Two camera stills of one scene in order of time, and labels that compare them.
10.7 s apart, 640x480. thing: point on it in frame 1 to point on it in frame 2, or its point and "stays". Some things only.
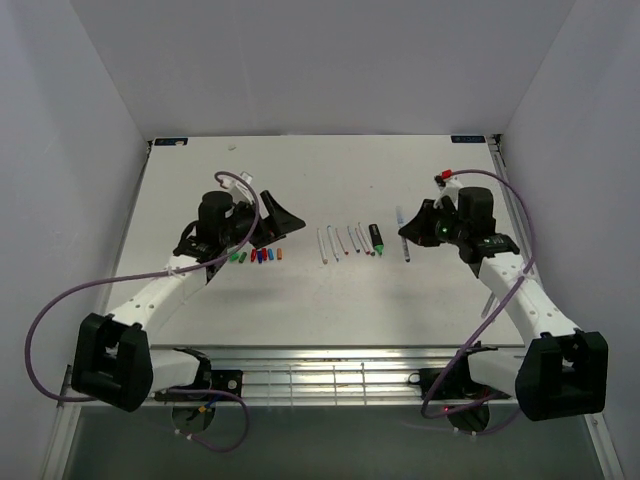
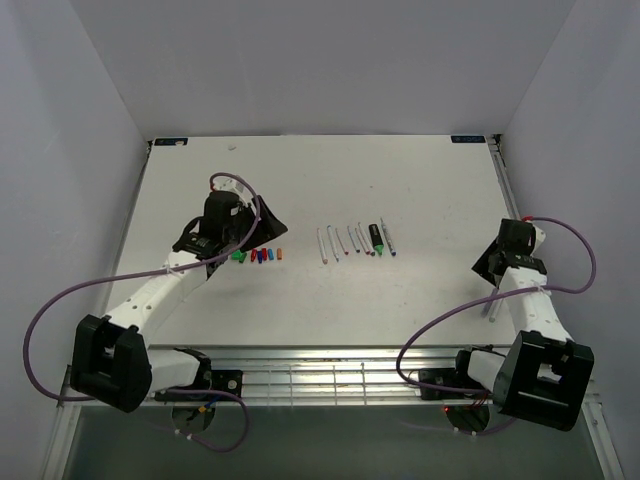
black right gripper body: x=448 y=228 to x=496 y=252
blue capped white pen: x=332 y=242 stays
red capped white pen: x=341 y=243 stays
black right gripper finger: x=421 y=229 to x=488 y=265
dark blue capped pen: x=354 y=240 stays
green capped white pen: x=365 y=240 stays
